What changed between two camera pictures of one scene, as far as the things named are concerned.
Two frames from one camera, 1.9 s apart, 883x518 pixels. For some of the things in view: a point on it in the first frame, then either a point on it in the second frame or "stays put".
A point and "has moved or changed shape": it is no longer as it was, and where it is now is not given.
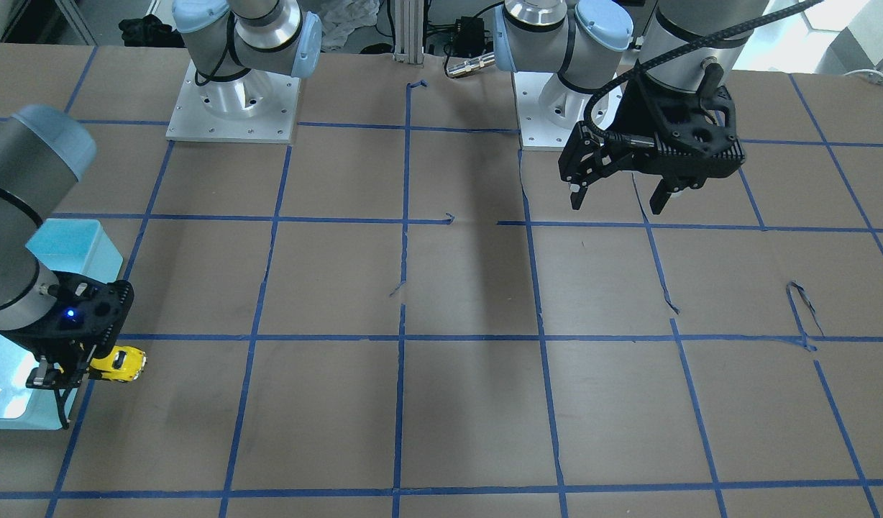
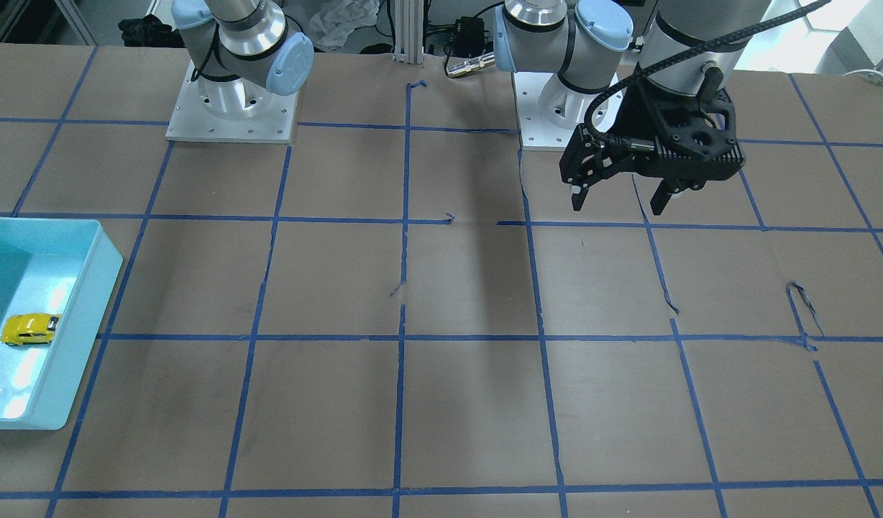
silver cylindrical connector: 468,65 stays put
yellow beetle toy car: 124,363 has moved or changed shape
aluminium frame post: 409,32 stays put
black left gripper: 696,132 stays put
